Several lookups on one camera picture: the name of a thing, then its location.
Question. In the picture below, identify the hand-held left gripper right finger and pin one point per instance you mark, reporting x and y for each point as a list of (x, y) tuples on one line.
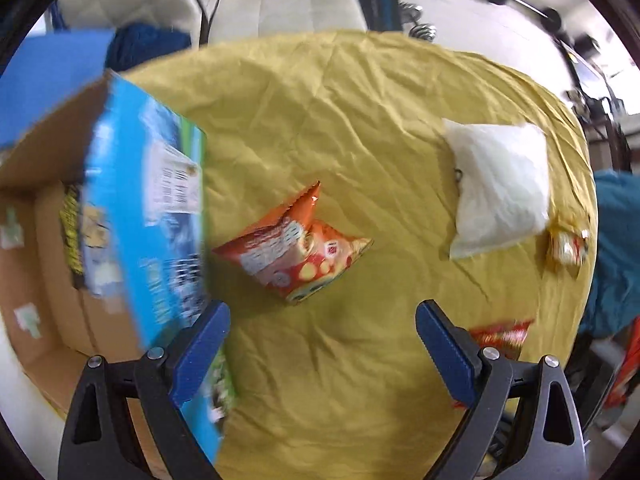
[(445, 347)]

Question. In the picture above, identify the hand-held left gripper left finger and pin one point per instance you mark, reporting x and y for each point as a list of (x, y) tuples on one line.
[(200, 350)]

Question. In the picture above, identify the blue printed cardboard box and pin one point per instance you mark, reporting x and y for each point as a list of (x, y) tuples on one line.
[(135, 240)]

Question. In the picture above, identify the orange snack packet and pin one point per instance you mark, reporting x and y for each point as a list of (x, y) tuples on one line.
[(292, 255)]

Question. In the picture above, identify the white plastic bag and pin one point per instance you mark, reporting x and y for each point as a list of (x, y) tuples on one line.
[(500, 187)]

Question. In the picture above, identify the red snack packet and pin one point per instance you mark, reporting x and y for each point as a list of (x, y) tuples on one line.
[(500, 337)]

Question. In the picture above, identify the yellow snack packet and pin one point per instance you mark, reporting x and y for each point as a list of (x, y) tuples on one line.
[(567, 245)]

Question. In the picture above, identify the yellow tablecloth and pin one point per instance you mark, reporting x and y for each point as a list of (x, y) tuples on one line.
[(380, 170)]

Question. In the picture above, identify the teal cloth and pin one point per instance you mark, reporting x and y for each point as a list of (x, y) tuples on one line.
[(617, 255)]

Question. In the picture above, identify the dark blue knitted cloth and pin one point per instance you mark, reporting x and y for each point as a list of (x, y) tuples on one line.
[(145, 47)]

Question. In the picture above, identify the dumbbell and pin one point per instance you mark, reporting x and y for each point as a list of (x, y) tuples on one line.
[(420, 22)]

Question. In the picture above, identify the white sofa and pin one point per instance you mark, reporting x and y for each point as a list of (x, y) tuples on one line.
[(240, 0)]

